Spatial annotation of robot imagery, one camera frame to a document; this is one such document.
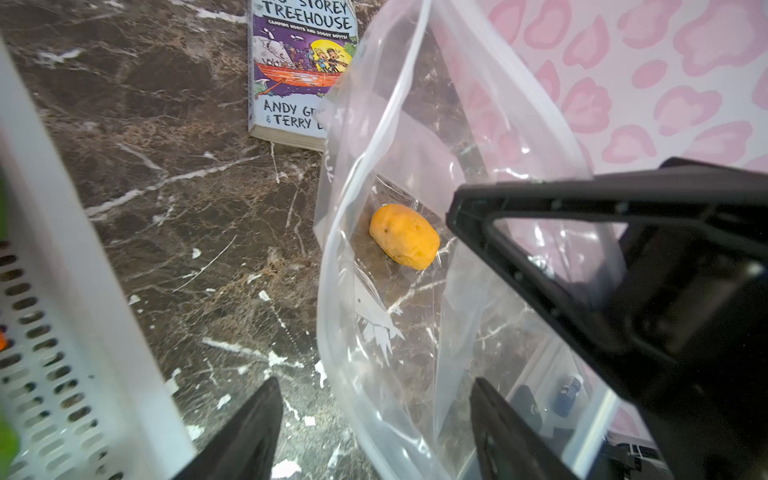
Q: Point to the yellow toy potato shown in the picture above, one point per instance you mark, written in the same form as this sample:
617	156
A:
405	236

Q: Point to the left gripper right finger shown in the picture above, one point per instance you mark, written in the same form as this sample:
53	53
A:
506	447

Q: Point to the blue white marker pen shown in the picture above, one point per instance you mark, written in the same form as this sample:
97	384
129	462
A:
567	395

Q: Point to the Treehouse paperback book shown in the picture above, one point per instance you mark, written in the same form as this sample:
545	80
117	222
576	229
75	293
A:
297	49

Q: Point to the clear zip top bag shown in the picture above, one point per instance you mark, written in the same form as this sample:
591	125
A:
442	94

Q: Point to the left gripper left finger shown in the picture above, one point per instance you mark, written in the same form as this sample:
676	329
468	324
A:
245	448

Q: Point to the white perforated plastic basket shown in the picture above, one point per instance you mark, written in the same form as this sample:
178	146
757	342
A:
79	385

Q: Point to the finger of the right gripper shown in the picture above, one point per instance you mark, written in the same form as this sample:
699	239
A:
683	335

